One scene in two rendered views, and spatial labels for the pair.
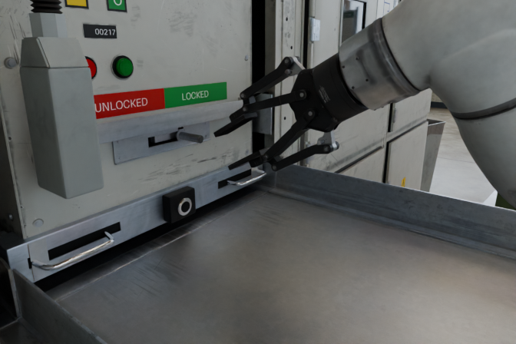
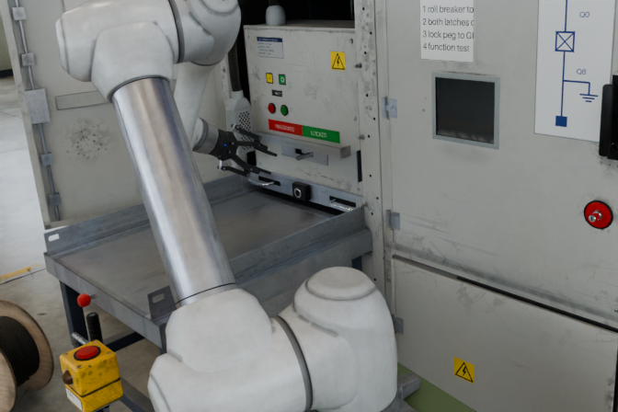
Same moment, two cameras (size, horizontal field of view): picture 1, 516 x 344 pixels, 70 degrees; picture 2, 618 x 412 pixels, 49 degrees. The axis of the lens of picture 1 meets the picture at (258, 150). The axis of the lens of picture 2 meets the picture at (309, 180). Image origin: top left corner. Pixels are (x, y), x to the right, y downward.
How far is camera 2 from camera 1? 2.14 m
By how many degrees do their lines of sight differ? 96
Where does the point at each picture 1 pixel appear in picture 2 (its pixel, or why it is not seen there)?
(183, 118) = (293, 143)
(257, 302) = (225, 223)
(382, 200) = (293, 246)
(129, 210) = (283, 179)
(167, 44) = (303, 102)
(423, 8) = not seen: hidden behind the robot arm
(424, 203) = (271, 250)
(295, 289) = (229, 229)
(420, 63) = not seen: hidden behind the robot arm
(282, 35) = (364, 108)
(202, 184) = (318, 189)
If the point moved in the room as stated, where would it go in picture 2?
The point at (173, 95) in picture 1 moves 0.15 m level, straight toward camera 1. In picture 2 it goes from (306, 130) to (257, 134)
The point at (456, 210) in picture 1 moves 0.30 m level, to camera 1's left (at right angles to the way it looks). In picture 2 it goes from (254, 257) to (280, 213)
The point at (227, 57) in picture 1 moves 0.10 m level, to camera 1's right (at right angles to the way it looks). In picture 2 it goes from (339, 116) to (335, 124)
